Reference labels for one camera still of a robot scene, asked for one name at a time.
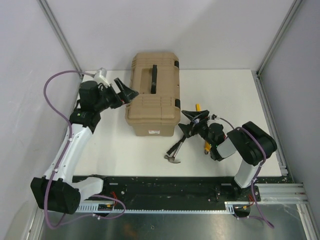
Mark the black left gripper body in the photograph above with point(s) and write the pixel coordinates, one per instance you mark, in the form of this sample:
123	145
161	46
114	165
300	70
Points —
109	98

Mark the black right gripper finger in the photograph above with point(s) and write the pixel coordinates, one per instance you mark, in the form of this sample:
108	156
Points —
188	130
195	115

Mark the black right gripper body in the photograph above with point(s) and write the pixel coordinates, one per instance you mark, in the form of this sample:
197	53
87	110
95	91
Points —
202	128

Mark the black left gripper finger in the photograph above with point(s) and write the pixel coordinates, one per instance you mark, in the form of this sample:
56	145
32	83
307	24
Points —
121	86
128	95

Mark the steel claw hammer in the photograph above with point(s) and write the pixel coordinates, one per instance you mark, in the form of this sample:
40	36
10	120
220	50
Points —
173	157

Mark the tan plastic toolbox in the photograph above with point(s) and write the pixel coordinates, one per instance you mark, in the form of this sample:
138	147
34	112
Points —
157	109

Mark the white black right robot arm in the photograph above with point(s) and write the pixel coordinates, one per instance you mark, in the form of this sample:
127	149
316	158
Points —
252	143

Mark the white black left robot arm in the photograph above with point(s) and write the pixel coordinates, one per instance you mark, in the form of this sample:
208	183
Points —
56	191

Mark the black rubber mallet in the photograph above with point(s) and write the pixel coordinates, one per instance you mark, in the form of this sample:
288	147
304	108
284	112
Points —
176	146

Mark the yellow utility knife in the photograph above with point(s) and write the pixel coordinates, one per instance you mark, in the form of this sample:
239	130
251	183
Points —
207	148

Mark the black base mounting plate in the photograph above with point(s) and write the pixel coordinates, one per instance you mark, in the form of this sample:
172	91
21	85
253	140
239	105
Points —
174	193

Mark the yellow handle screwdriver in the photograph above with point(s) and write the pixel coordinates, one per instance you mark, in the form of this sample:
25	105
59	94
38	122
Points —
198	107

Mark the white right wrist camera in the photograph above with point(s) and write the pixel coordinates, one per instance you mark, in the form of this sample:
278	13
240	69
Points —
214	117

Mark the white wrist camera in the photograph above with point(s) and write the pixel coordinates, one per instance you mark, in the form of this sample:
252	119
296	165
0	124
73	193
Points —
100	77
214	117

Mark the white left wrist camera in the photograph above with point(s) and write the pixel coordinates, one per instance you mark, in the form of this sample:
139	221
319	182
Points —
100	77

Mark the right aluminium frame post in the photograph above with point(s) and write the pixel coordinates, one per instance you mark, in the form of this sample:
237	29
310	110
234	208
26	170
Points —
280	34

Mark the aluminium frame post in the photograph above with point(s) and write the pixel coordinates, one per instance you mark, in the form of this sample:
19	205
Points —
280	34
53	22

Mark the grey slotted cable duct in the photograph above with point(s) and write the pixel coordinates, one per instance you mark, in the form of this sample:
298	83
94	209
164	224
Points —
99	208

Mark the left aluminium frame post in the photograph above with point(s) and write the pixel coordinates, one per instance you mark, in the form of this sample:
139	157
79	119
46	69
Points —
53	22

